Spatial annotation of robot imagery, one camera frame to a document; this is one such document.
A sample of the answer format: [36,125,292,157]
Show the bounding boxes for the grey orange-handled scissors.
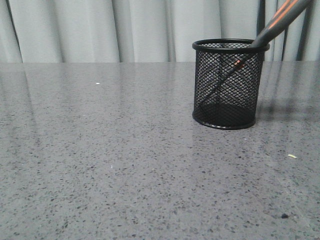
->
[199,0,312,109]

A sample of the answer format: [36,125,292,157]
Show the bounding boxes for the black mesh pen bucket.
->
[192,38,270,130]

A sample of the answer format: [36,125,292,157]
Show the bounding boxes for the grey pleated curtain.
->
[0,0,320,64]

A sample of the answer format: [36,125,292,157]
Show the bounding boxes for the small black crumb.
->
[281,213,289,219]

